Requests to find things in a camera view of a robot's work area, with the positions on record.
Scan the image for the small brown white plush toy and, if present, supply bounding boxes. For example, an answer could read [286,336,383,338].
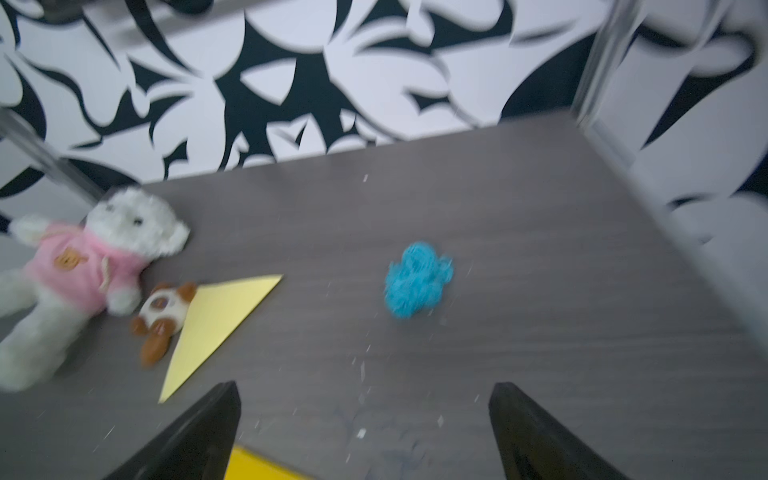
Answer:
[131,282,198,368]

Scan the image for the white teddy bear pink shirt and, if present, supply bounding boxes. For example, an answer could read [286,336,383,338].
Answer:
[1,187,190,393]

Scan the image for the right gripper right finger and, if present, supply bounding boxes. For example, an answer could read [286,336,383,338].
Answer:
[488,382,626,479]

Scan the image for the dark yellow square paper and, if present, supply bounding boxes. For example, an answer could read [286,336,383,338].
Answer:
[224,446,309,480]

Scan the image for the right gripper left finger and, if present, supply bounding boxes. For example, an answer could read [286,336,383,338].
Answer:
[106,381,241,480]

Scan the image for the light yellow square paper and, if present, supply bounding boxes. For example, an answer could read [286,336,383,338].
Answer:
[158,275,282,404]

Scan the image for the turquoise yarn ball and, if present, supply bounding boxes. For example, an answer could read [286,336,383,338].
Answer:
[384,242,454,320]

